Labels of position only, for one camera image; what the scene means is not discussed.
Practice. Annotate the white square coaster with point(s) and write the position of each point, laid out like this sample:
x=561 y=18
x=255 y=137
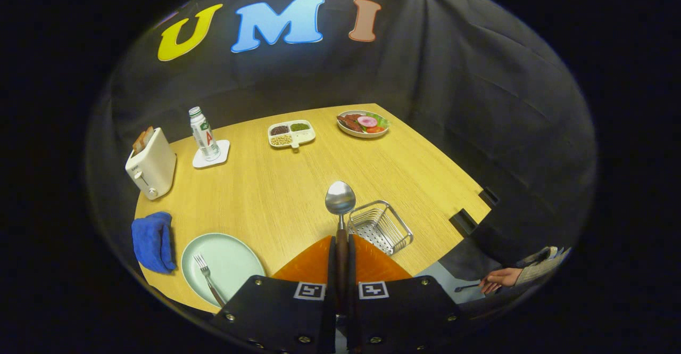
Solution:
x=222 y=153

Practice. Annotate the plate of sliced food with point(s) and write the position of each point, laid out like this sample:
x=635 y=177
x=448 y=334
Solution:
x=362 y=124

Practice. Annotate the white divided dish of beans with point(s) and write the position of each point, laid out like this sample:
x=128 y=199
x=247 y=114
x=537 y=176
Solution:
x=291 y=133

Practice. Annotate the black table clamp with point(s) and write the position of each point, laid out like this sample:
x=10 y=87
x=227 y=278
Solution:
x=489 y=196
x=463 y=222

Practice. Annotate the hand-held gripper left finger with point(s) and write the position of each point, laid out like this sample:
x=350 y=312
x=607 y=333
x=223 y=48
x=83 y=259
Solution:
x=276 y=317

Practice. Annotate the blue cloth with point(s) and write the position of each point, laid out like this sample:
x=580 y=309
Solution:
x=153 y=242

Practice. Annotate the brown toast slice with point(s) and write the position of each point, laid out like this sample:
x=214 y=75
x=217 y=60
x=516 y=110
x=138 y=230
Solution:
x=139 y=142
x=148 y=134

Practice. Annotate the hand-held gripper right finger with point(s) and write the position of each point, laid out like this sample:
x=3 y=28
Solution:
x=404 y=317

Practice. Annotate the white plastic drink bottle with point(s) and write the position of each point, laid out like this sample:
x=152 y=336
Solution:
x=205 y=136

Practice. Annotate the thin black rod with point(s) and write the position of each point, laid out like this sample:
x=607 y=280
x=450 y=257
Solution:
x=467 y=287

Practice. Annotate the pale green plate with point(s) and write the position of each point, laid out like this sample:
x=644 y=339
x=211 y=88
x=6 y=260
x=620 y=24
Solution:
x=234 y=261

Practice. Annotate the white toaster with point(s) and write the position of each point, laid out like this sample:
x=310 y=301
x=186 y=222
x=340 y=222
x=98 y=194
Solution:
x=154 y=170

